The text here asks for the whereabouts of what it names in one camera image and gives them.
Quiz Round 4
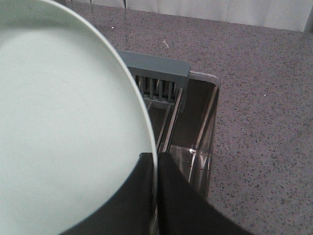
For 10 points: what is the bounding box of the grey dish drying rack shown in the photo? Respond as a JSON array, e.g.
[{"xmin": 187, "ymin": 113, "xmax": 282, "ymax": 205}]
[{"xmin": 117, "ymin": 50, "xmax": 191, "ymax": 153}]

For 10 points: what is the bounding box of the light green round plate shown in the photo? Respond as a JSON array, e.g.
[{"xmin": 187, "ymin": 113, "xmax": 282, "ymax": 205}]
[{"xmin": 0, "ymin": 0, "xmax": 157, "ymax": 235}]

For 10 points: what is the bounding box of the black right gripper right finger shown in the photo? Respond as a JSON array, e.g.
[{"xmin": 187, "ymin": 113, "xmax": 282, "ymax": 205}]
[{"xmin": 157, "ymin": 153, "xmax": 251, "ymax": 235}]

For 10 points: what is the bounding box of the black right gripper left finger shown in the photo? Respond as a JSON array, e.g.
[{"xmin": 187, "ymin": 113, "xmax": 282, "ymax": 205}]
[{"xmin": 63, "ymin": 153, "xmax": 154, "ymax": 235}]

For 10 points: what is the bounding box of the stainless steel sink basin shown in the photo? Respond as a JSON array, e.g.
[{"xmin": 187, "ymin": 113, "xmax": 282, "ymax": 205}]
[{"xmin": 144, "ymin": 70, "xmax": 221, "ymax": 235}]

